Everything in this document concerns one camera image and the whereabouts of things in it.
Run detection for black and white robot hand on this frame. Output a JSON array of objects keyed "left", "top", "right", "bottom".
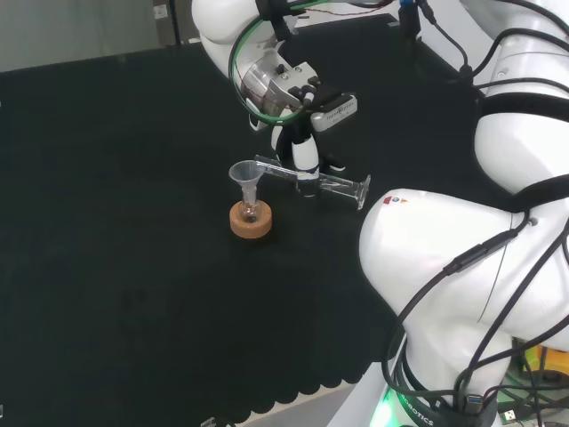
[{"left": 246, "top": 61, "right": 348, "bottom": 199}]

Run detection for clear glass graduated cylinder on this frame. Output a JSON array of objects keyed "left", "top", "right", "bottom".
[{"left": 253, "top": 154, "right": 373, "bottom": 212}]

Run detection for small glass round-bottom flask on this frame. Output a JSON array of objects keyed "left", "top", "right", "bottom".
[{"left": 236, "top": 186, "right": 263, "bottom": 223}]

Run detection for clear plastic funnel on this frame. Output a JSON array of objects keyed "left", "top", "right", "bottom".
[{"left": 228, "top": 161, "right": 267, "bottom": 205}]

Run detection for black scalloped bench cloth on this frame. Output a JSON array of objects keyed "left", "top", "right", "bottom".
[{"left": 0, "top": 12, "right": 494, "bottom": 426}]

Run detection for yellow stop button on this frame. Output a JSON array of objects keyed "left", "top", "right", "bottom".
[{"left": 528, "top": 344, "right": 569, "bottom": 379}]

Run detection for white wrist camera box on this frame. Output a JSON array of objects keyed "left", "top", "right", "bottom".
[{"left": 309, "top": 92, "right": 359, "bottom": 133}]

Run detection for cork ring stand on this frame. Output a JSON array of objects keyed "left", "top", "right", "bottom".
[{"left": 228, "top": 198, "right": 273, "bottom": 239}]

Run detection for green cable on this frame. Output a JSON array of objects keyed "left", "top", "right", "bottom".
[{"left": 228, "top": 0, "right": 330, "bottom": 126}]

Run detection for blue cable plug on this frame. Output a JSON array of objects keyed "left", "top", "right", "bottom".
[{"left": 397, "top": 0, "right": 421, "bottom": 36}]

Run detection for black cable with connector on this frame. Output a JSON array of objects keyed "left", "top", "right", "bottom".
[{"left": 415, "top": 0, "right": 476, "bottom": 85}]

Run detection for long black arm cable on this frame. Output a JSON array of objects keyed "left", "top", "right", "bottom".
[{"left": 384, "top": 208, "right": 569, "bottom": 401}]

